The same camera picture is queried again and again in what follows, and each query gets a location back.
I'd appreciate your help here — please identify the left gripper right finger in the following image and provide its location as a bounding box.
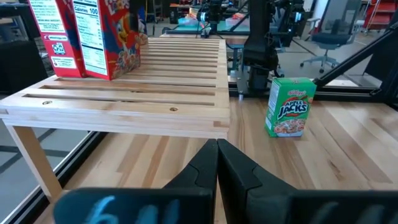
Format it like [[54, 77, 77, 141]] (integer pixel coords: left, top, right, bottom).
[[216, 139, 398, 224]]

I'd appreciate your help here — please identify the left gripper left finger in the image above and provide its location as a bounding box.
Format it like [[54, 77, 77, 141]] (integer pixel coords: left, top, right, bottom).
[[54, 139, 218, 224]]

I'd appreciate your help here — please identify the Apple Jacks cereal box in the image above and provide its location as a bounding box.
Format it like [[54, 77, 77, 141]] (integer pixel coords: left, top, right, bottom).
[[264, 77, 317, 138]]

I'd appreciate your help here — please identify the wooden slatted shelf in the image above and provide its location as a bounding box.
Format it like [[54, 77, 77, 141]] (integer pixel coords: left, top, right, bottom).
[[0, 37, 231, 203]]

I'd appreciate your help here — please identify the grey office chair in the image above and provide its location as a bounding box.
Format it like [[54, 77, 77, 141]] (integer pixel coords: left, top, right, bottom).
[[300, 0, 362, 74]]

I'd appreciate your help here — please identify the black box cabinet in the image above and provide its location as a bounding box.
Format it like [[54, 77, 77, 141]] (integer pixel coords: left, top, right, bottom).
[[0, 40, 49, 94]]

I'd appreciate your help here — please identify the red storage rack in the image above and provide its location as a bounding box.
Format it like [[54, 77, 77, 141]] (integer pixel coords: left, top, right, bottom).
[[362, 0, 398, 32]]

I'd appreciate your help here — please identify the black table edge rail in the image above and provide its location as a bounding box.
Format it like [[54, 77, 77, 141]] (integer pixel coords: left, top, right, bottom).
[[0, 130, 108, 224]]

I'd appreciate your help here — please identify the black table end rail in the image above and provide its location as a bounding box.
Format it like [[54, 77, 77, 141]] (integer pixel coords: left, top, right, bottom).
[[228, 83, 398, 105]]

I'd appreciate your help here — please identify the black diagonal frame strut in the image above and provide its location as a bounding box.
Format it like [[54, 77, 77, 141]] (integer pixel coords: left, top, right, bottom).
[[313, 21, 398, 88]]

